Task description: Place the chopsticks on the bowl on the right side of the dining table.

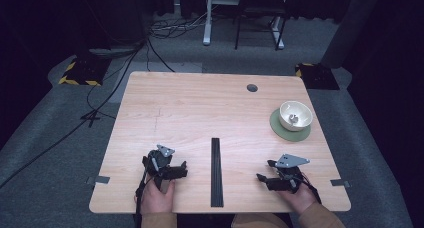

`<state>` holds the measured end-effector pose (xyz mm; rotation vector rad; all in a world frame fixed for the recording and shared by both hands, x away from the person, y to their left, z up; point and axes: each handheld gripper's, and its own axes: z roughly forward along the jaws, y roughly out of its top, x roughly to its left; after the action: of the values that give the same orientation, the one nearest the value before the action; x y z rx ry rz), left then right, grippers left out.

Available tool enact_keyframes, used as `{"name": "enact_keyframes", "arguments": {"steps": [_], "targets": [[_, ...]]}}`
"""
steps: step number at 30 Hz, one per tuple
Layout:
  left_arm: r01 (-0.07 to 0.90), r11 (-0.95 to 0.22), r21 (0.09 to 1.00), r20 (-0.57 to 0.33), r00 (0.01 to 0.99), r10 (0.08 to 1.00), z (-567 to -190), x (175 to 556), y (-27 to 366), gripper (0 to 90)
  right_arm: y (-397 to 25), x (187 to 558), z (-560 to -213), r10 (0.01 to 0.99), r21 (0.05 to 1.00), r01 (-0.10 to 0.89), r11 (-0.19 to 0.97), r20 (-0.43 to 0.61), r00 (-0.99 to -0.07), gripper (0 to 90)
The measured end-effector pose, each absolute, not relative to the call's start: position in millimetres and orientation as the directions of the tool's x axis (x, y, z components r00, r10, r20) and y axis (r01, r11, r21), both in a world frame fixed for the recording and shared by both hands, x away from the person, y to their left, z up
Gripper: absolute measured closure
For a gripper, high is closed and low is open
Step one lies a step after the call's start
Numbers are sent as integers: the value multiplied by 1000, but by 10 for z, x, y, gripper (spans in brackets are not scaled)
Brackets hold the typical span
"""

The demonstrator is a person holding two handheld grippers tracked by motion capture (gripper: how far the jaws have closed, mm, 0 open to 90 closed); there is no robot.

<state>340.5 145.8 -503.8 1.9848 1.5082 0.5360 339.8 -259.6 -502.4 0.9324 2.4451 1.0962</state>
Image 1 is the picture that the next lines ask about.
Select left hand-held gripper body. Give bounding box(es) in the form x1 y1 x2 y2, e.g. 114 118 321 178
142 144 176 193

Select black metal chair frame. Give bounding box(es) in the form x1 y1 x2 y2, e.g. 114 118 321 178
234 0 288 51

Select person's left hand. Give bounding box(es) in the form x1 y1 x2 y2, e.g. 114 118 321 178
134 179 176 216

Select person's lap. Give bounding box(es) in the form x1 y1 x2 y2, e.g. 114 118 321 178
231 212 292 228

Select black yellow striped base plate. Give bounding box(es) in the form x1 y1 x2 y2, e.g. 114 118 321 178
58 54 112 87

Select bundle of floor cables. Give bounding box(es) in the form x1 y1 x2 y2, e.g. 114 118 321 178
148 7 208 40

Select grey pillar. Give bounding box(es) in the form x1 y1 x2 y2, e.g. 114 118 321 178
320 0 383 69

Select grey tape piece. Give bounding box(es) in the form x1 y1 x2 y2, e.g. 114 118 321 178
329 178 352 189
85 175 111 185

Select white desk leg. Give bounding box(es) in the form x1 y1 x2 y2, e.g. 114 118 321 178
202 0 215 46
271 16 286 51

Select person's right hand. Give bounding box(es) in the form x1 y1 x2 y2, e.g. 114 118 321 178
278 182 320 216

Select white bowl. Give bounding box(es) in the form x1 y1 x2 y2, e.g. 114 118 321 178
278 100 314 132

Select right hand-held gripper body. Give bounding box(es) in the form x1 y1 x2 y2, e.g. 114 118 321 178
266 153 311 193

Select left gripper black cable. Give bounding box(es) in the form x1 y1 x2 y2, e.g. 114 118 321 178
134 169 149 228

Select black cabinet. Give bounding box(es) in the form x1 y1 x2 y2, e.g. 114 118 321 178
75 0 147 52

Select long black floor cable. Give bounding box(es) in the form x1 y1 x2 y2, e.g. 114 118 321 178
0 42 145 190

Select green round coaster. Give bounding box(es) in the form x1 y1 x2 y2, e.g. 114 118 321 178
269 108 312 143

